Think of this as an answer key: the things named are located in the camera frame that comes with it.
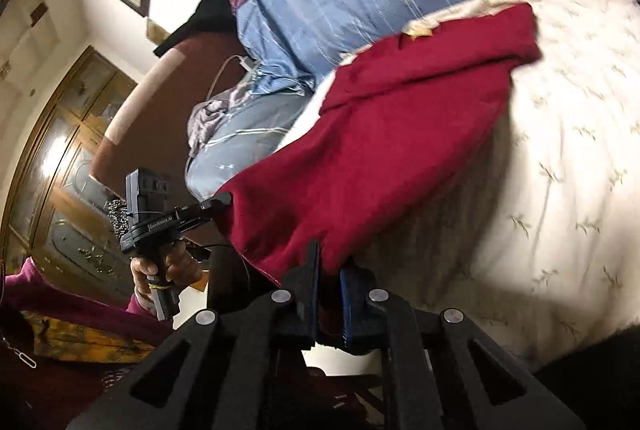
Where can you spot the black cloth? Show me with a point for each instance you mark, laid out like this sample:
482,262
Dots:
205,22

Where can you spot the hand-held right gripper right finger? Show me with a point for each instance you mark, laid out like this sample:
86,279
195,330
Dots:
350,305

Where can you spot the wooden wardrobe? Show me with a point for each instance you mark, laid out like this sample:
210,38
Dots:
65,169

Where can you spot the person's dark red clothing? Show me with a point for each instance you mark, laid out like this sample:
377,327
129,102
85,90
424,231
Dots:
60,390

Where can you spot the cream leaf-print bedsheet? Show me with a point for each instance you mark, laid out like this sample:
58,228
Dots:
550,210

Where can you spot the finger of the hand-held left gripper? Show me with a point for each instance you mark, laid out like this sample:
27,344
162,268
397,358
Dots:
205,208

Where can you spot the dark red fleece garment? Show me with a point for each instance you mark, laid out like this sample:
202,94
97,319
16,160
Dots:
375,134

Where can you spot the person's left forearm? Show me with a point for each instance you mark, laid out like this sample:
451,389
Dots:
75,305

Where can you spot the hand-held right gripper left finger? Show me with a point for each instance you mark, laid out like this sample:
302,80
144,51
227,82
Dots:
305,290

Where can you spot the brown wooden headboard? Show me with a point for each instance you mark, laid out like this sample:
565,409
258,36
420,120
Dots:
150,119

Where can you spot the person's left hand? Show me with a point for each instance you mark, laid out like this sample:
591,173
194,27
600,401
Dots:
175,267

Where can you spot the silver metal clip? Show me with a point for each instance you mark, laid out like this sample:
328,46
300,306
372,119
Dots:
25,357

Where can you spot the grey-brown crumpled cloth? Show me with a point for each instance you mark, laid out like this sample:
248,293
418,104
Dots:
210,114

